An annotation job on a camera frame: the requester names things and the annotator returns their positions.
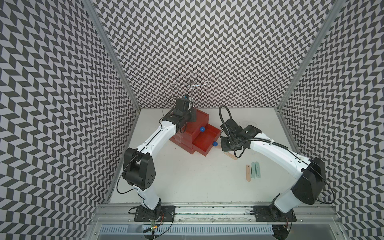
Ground red plastic drawer cabinet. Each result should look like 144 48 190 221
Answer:
170 108 209 156

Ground mint folding knife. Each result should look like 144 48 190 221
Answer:
251 163 257 179
255 162 261 178

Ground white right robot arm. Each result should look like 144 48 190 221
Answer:
221 119 326 214

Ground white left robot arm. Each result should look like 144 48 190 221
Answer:
121 94 196 211

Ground pink folding knife angled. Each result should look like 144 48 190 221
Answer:
224 152 238 160

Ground clear drinking glass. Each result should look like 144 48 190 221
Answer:
242 121 258 128

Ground pink folding knife lower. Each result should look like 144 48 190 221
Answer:
246 165 252 182

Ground chrome wire stand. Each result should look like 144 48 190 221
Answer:
172 71 212 108

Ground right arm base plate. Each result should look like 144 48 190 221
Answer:
250 206 297 223

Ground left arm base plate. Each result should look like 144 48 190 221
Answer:
134 205 176 223

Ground aluminium front rail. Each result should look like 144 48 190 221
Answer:
91 202 342 225

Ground aluminium corner post left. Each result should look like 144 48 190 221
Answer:
82 0 141 113

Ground aluminium corner post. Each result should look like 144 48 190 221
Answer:
82 0 141 113
275 0 346 113

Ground aluminium corner post right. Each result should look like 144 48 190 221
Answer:
275 0 346 113

